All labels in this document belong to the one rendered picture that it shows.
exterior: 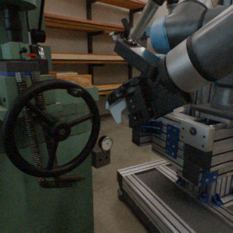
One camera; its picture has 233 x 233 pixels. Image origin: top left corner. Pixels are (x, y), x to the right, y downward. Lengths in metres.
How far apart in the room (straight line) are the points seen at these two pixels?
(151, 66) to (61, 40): 3.18
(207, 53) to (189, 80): 0.05
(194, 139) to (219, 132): 0.09
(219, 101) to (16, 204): 0.85
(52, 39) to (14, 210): 2.87
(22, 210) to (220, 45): 0.81
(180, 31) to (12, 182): 0.70
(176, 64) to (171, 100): 0.06
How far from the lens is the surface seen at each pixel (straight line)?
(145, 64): 0.35
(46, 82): 0.55
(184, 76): 0.30
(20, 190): 0.83
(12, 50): 0.84
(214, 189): 1.32
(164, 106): 0.34
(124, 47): 0.39
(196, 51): 0.29
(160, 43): 0.43
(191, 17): 0.41
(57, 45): 3.45
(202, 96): 1.11
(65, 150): 0.84
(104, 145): 0.86
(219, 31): 0.28
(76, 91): 0.53
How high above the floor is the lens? 0.99
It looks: 15 degrees down
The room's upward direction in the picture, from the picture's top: straight up
